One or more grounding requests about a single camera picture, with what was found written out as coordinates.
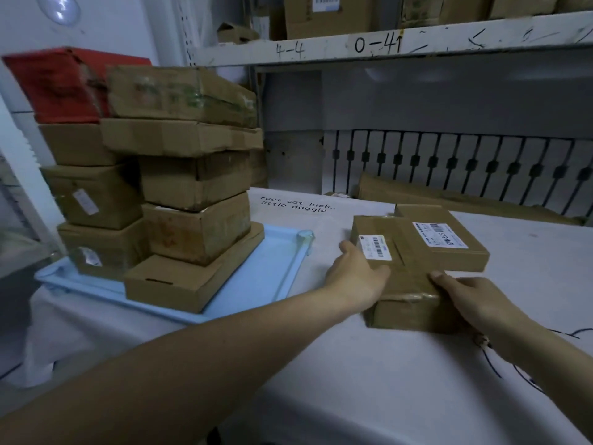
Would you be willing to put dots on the person's left hand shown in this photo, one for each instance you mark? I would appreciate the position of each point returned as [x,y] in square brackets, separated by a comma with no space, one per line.
[353,285]

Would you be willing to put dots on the person's right hand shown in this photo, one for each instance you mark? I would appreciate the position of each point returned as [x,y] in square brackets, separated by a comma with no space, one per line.
[486,308]

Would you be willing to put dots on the person's right thumb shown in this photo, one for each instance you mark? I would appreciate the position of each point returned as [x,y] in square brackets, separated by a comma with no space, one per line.
[444,280]

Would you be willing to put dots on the person's left thumb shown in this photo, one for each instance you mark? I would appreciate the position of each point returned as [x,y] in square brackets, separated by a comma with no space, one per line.
[380,275]

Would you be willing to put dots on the brown taped parcel small label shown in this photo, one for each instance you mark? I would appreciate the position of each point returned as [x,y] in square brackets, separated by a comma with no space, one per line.
[412,278]

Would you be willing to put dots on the person's left forearm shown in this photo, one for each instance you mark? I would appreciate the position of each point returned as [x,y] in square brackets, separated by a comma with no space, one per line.
[185,370]

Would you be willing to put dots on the person's right forearm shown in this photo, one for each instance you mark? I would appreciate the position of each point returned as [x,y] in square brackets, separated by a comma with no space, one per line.
[556,366]

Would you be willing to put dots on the flat brown parcel large label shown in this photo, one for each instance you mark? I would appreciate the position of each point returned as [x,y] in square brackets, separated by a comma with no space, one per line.
[458,254]

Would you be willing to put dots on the long flat cardboard sheet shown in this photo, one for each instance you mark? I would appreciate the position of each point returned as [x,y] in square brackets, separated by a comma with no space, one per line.
[440,196]

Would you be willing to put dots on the white tablecloth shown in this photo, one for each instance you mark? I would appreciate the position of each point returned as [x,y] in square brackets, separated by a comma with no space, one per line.
[394,389]

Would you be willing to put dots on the black metal railing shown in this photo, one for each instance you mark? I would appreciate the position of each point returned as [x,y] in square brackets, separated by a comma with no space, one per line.
[463,164]

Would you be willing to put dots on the light blue plastic tray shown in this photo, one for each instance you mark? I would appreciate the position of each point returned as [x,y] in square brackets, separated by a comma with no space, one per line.
[259,278]

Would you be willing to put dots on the stack of brown cardboard boxes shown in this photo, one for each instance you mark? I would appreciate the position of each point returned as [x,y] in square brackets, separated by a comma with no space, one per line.
[194,180]

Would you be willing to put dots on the white metal shelf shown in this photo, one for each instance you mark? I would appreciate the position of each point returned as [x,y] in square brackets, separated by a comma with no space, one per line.
[417,41]

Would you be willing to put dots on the large carton with barcode label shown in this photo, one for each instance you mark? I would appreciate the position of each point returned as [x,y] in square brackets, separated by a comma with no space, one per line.
[329,16]

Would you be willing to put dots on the large plain brown carton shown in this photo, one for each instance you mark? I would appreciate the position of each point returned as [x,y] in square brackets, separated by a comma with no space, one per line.
[444,9]
[577,2]
[523,5]

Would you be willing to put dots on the small open cardboard carton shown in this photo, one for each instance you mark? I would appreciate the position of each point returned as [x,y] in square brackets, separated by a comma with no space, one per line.
[236,33]

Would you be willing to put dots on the red cardboard box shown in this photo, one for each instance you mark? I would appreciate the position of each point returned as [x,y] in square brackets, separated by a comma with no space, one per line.
[55,85]

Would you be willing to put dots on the round white ceiling lamp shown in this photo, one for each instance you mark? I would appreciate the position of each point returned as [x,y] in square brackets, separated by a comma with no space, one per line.
[59,8]

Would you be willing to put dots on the white slanted shelf post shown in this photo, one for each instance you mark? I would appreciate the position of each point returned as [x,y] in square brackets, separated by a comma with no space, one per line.
[23,152]

